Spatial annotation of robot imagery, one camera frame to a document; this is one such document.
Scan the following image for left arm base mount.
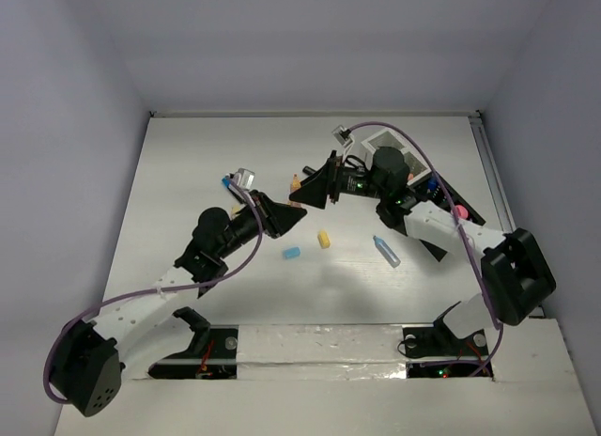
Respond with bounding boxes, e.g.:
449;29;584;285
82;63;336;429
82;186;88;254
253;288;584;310
147;306;239;380

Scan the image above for yellow marker cap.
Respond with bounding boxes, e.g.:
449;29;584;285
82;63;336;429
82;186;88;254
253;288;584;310
317;230;331;249

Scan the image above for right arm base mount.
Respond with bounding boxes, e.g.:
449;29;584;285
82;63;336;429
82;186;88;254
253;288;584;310
396;304;493;379

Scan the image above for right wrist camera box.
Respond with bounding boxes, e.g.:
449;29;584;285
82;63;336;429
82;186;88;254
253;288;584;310
332;125;354;159

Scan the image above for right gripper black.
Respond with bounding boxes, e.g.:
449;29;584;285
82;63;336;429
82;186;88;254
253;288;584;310
289;150;388;209

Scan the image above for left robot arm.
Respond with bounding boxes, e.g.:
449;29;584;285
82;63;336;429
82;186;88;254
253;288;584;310
42;190;307;417

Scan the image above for black slotted organizer box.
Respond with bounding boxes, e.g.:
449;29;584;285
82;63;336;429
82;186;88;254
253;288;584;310
409;173;485;262

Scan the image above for light blue marker cap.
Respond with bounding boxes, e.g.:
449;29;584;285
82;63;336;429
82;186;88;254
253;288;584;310
282;246;301;260

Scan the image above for light blue marker pen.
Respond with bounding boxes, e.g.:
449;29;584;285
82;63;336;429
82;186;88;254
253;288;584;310
373;235;401;269

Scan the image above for pink round cap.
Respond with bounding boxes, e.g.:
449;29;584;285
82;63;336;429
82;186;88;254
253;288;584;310
455;205;470;220

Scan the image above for white slotted organizer box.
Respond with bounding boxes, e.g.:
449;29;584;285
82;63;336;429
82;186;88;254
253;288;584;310
357;128;431;186

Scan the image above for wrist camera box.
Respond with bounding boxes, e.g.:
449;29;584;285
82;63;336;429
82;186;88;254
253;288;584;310
332;125;354;159
225;168;255;191

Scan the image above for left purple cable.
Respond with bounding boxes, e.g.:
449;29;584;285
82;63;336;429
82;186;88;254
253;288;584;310
42;177;264;404

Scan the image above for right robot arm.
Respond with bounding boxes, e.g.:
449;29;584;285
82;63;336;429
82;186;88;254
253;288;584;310
289;148;556;353

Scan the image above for black highlighter orange cap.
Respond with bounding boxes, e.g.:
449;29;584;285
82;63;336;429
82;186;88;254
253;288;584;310
302;165;316;176

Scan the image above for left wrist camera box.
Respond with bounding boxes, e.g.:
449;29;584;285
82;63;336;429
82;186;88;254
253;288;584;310
225;168;255;191

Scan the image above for orange pencil-shaped marker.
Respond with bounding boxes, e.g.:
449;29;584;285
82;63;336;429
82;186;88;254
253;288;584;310
287;174;301;208

